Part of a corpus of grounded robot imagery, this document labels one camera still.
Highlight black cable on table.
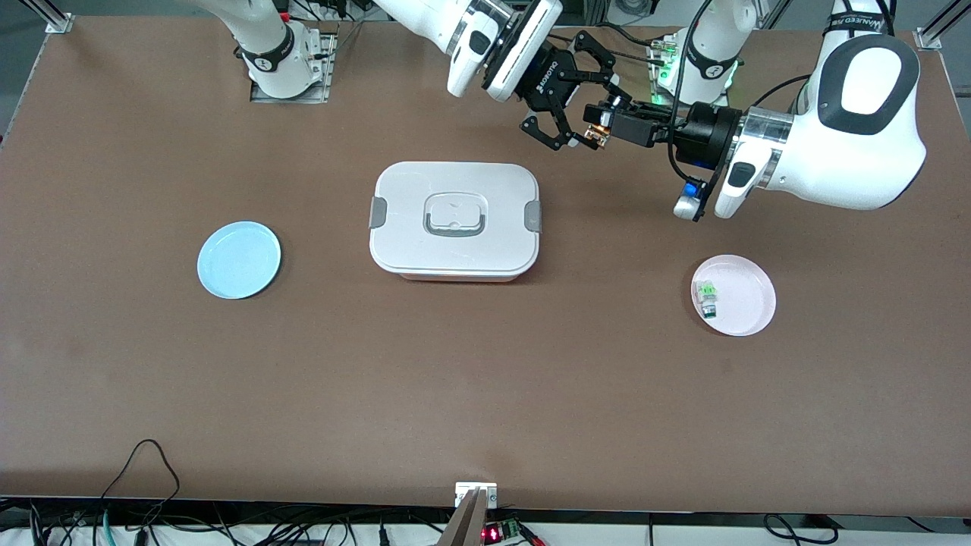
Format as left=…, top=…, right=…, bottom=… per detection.
left=548, top=29, right=670, bottom=66

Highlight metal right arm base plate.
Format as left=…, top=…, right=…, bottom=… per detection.
left=250, top=23, right=339, bottom=105

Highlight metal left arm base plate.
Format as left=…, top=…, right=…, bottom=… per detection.
left=649, top=36, right=683, bottom=103

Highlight white table edge bracket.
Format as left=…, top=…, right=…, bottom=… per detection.
left=455, top=482, right=498, bottom=509

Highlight black coiled floor cable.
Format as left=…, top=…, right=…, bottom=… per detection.
left=762, top=513, right=840, bottom=546

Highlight pale pink round plate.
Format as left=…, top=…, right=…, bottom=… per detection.
left=690, top=254, right=777, bottom=337

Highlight aluminium camera mount bar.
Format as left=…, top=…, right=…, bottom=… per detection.
left=438, top=489, right=491, bottom=546

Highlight light blue round plate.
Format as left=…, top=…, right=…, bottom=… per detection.
left=197, top=221, right=282, bottom=300

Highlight electronics board red display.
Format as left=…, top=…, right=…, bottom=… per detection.
left=481, top=517, right=547, bottom=546

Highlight thin black looped cable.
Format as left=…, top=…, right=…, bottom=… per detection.
left=97, top=438, right=182, bottom=526

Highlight white lunch box grey clips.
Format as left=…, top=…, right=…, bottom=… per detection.
left=369, top=161, right=543, bottom=283

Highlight orange push button switch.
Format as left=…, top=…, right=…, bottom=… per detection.
left=585, top=105, right=614, bottom=147

